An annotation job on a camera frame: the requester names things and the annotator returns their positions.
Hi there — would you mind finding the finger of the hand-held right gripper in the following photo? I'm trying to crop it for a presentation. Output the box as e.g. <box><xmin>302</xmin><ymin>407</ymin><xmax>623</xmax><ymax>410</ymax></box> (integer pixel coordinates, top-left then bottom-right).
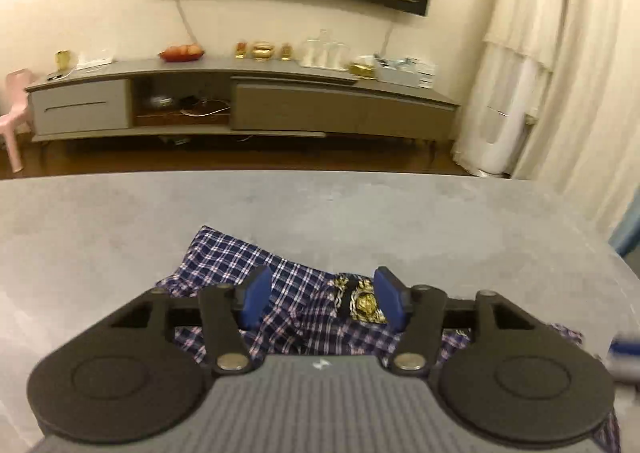
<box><xmin>605</xmin><ymin>333</ymin><xmax>640</xmax><ymax>384</ymax></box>

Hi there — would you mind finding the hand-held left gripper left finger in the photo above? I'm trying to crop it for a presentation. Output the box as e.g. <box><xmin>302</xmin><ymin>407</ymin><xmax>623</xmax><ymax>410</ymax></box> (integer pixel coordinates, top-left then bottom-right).
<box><xmin>106</xmin><ymin>265</ymin><xmax>273</xmax><ymax>376</ymax></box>

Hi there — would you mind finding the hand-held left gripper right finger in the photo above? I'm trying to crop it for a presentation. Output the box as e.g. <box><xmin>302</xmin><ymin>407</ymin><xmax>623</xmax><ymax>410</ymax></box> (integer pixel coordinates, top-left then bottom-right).
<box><xmin>374</xmin><ymin>266</ymin><xmax>538</xmax><ymax>376</ymax></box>

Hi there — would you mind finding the black gold printed cloth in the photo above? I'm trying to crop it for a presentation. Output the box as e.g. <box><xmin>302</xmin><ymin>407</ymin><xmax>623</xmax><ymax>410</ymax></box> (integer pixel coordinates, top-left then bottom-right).
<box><xmin>327</xmin><ymin>272</ymin><xmax>392</xmax><ymax>326</ymax></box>

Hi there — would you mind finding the blue plaid shirt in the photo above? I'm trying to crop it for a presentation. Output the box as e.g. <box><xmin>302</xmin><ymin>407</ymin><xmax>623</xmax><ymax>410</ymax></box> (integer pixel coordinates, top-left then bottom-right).
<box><xmin>157</xmin><ymin>225</ymin><xmax>623</xmax><ymax>453</ymax></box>

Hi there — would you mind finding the grey tv cabinet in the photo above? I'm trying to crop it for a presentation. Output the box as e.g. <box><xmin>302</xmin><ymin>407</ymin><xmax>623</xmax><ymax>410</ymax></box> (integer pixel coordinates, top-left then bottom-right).
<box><xmin>25</xmin><ymin>57</ymin><xmax>461</xmax><ymax>142</ymax></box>

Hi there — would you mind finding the white storage box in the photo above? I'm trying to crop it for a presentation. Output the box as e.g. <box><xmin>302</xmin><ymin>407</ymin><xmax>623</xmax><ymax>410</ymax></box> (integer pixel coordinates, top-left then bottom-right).
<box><xmin>374</xmin><ymin>53</ymin><xmax>437</xmax><ymax>90</ymax></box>

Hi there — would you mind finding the gold ingot ornament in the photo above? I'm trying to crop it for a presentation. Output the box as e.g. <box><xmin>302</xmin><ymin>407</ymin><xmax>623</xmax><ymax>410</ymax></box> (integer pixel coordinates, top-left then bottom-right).
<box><xmin>348</xmin><ymin>60</ymin><xmax>378</xmax><ymax>80</ymax></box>

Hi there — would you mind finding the glass carafe set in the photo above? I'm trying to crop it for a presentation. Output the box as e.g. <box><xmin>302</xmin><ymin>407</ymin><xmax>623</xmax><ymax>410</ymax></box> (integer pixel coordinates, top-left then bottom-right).
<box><xmin>300</xmin><ymin>29</ymin><xmax>351</xmax><ymax>70</ymax></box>

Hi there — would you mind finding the red fruit plate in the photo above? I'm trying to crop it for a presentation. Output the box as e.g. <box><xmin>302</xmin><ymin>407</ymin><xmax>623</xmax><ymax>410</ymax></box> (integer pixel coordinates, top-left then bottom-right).
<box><xmin>159</xmin><ymin>44</ymin><xmax>206</xmax><ymax>62</ymax></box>

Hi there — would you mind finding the cream curtain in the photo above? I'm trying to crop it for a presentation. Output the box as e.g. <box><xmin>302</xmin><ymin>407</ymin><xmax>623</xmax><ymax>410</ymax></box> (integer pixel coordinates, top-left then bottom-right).
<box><xmin>515</xmin><ymin>0</ymin><xmax>640</xmax><ymax>239</ymax></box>

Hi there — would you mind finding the white lace covered air conditioner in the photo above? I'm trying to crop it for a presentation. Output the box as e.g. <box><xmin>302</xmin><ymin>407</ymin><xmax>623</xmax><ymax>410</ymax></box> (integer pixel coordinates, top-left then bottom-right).
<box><xmin>452</xmin><ymin>0</ymin><xmax>571</xmax><ymax>178</ymax></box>

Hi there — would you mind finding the white paper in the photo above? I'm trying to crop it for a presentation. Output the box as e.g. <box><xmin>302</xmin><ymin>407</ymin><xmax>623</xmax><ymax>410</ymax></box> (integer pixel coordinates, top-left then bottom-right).
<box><xmin>75</xmin><ymin>50</ymin><xmax>113</xmax><ymax>70</ymax></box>

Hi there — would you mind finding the pink plastic chair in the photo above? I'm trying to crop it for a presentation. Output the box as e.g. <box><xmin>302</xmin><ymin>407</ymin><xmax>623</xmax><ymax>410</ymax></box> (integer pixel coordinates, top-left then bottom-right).
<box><xmin>0</xmin><ymin>69</ymin><xmax>32</xmax><ymax>172</ymax></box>

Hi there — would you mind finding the tangle of cables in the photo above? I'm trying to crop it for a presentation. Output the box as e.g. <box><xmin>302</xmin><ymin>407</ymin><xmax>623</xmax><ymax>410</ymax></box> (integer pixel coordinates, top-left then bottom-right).
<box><xmin>177</xmin><ymin>95</ymin><xmax>231</xmax><ymax>116</ymax></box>

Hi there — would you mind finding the white cable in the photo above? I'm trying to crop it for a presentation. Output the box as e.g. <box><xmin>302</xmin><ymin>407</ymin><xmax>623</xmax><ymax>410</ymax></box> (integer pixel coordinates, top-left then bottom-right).
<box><xmin>172</xmin><ymin>0</ymin><xmax>199</xmax><ymax>46</ymax></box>

